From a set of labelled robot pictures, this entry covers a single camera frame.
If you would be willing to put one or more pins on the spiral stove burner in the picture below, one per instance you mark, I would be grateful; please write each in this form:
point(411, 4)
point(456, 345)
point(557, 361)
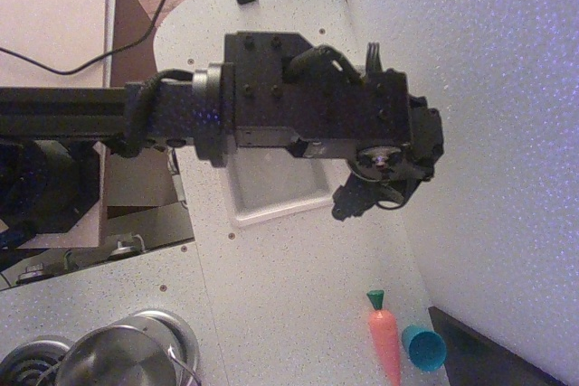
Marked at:
point(34, 362)

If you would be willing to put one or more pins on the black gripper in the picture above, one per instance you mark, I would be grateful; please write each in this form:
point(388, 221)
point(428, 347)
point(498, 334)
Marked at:
point(280, 91)

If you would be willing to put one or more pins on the teal plastic cup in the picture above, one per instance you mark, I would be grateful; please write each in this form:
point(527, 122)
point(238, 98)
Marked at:
point(425, 348)

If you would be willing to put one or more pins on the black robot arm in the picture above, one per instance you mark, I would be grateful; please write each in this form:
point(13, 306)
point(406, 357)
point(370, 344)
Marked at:
point(175, 107)

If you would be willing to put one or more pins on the silver metal pot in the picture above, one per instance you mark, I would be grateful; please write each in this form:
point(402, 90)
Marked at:
point(115, 355)

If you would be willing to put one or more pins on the white toy sink basin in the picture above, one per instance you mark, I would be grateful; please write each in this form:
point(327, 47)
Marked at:
point(266, 184)

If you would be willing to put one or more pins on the orange toy carrot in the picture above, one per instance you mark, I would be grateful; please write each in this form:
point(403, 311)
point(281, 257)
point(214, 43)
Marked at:
point(384, 332)

